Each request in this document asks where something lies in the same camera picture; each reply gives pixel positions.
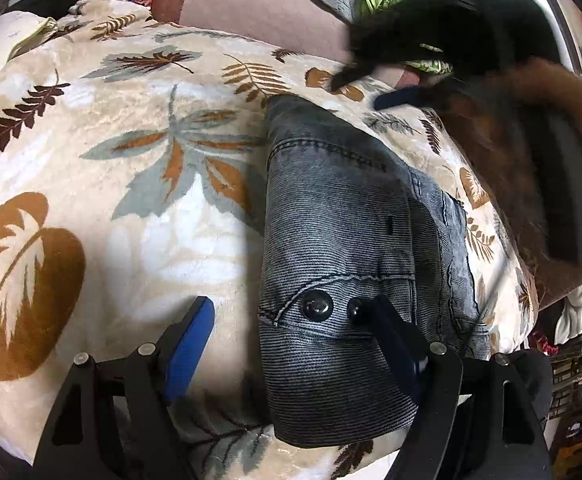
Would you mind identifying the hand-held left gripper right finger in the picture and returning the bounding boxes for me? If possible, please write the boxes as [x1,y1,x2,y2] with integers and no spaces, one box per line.
[366,295,554,480]

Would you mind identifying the blue denim pants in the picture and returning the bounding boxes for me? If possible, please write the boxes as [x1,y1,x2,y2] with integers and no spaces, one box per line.
[258,94,492,448]

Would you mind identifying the person's right forearm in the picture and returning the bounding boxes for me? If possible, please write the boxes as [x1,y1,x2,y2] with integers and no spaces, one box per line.
[441,55,582,311]

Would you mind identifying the leaf print blanket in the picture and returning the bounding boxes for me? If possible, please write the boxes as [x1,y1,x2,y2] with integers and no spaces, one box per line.
[0,0,539,480]

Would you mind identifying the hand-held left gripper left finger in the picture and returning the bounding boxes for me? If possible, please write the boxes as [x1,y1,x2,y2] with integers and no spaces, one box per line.
[31,296,216,480]

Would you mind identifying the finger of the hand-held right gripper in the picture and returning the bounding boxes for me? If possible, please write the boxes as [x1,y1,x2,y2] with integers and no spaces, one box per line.
[330,57,377,92]
[373,86,437,111]

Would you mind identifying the pink brown bolster cushion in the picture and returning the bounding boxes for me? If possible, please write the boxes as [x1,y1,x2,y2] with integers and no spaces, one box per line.
[151,0,422,88]

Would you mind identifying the white crumpled cloth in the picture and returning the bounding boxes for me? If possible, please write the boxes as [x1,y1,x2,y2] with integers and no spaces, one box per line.
[553,277,582,346]

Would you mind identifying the white quilt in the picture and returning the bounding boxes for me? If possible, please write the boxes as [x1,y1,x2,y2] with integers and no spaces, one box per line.
[0,12,57,101]

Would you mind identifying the black cloth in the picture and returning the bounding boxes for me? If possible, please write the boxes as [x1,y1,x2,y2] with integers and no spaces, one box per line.
[8,0,79,16]

